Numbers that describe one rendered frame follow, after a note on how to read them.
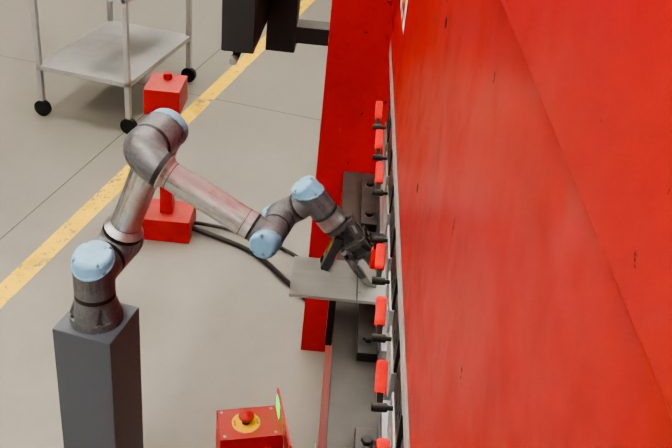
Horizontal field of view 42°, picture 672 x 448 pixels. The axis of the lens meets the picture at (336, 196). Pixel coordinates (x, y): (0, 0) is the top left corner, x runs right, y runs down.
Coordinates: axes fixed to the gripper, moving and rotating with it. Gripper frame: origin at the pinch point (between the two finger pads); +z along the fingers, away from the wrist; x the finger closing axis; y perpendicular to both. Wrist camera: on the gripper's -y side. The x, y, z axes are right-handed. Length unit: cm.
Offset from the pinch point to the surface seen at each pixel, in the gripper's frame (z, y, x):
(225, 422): -5, -41, -36
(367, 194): 7, -7, 63
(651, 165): -93, 79, -160
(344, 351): 6.3, -12.8, -16.1
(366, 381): 10.2, -8.2, -26.9
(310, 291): -10.1, -12.8, -7.7
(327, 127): -14, -10, 84
